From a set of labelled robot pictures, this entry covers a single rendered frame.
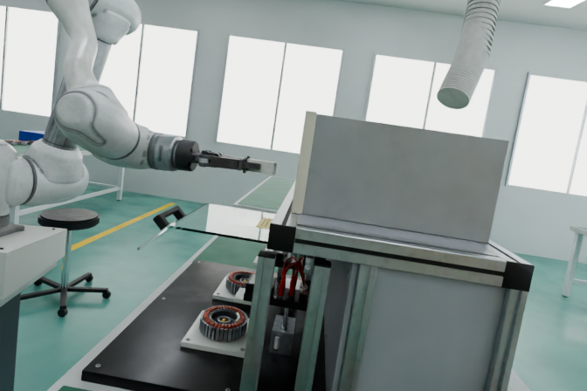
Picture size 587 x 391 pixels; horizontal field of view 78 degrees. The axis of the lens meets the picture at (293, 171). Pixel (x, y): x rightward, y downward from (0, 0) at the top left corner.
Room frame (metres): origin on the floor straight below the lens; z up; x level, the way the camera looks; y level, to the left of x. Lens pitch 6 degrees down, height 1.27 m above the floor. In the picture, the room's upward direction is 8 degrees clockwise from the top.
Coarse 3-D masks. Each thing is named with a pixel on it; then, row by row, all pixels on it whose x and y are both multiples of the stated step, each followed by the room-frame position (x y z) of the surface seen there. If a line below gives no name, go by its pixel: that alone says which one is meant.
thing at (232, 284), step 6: (228, 276) 1.07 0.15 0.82; (234, 276) 1.08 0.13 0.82; (240, 276) 1.10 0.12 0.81; (246, 276) 1.10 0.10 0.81; (228, 282) 1.04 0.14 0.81; (234, 282) 1.03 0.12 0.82; (240, 282) 1.03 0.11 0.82; (246, 282) 1.04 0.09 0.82; (228, 288) 1.04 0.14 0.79; (234, 288) 1.02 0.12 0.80
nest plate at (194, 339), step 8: (248, 320) 0.89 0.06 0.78; (192, 328) 0.82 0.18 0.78; (184, 336) 0.78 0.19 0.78; (192, 336) 0.79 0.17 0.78; (200, 336) 0.79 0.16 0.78; (184, 344) 0.76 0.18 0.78; (192, 344) 0.76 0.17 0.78; (200, 344) 0.76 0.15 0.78; (208, 344) 0.77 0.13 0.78; (216, 344) 0.77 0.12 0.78; (224, 344) 0.77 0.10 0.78; (232, 344) 0.78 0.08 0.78; (240, 344) 0.78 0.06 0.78; (216, 352) 0.76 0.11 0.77; (224, 352) 0.75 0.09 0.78; (232, 352) 0.75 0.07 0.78; (240, 352) 0.75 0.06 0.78
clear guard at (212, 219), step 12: (204, 204) 0.90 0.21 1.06; (216, 204) 0.91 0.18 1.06; (192, 216) 0.76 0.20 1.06; (204, 216) 0.78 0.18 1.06; (216, 216) 0.79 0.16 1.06; (228, 216) 0.81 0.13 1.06; (240, 216) 0.82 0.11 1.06; (252, 216) 0.84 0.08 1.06; (264, 216) 0.86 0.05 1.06; (168, 228) 0.68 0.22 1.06; (180, 228) 0.68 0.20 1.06; (192, 228) 0.68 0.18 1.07; (204, 228) 0.69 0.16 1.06; (216, 228) 0.70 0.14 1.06; (228, 228) 0.72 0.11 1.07; (240, 228) 0.73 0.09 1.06; (252, 228) 0.74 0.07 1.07; (252, 240) 0.67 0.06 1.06; (264, 240) 0.67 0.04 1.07
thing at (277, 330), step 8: (280, 320) 0.83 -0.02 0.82; (288, 320) 0.84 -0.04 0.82; (280, 328) 0.80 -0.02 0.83; (288, 328) 0.80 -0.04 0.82; (272, 336) 0.79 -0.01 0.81; (280, 336) 0.79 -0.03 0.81; (288, 336) 0.78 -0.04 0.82; (272, 344) 0.79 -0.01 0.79; (280, 344) 0.79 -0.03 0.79; (288, 344) 0.78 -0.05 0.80; (272, 352) 0.79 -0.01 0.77; (280, 352) 0.79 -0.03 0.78; (288, 352) 0.78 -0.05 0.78
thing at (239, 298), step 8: (248, 280) 0.81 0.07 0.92; (240, 288) 0.85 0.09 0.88; (248, 288) 0.80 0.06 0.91; (272, 288) 0.79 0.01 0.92; (288, 288) 0.86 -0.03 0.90; (240, 296) 0.81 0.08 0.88; (248, 296) 0.79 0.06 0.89; (272, 296) 0.80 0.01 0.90; (296, 296) 0.82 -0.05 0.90; (248, 304) 0.80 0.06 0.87; (272, 304) 0.79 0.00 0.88; (280, 304) 0.79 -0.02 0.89; (288, 304) 0.79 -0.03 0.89; (296, 304) 0.79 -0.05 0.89; (304, 304) 0.79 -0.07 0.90
